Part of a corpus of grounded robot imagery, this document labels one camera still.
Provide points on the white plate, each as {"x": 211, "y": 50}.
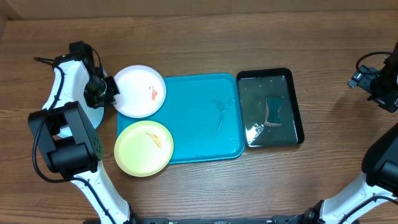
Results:
{"x": 142, "y": 91}

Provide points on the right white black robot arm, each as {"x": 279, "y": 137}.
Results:
{"x": 377, "y": 182}

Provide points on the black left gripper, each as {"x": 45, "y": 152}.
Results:
{"x": 110, "y": 98}

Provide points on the blue plastic tray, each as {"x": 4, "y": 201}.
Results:
{"x": 203, "y": 115}

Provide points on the yellow plate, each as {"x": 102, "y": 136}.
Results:
{"x": 143, "y": 148}

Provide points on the black water tray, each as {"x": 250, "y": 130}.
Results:
{"x": 254, "y": 87}

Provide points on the green dish sponge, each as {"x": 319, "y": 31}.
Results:
{"x": 273, "y": 106}

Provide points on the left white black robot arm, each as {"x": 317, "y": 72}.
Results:
{"x": 67, "y": 148}

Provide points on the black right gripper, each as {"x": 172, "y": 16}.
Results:
{"x": 384, "y": 101}

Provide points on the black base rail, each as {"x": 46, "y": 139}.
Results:
{"x": 217, "y": 221}

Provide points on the light blue plate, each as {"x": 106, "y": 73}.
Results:
{"x": 94, "y": 115}

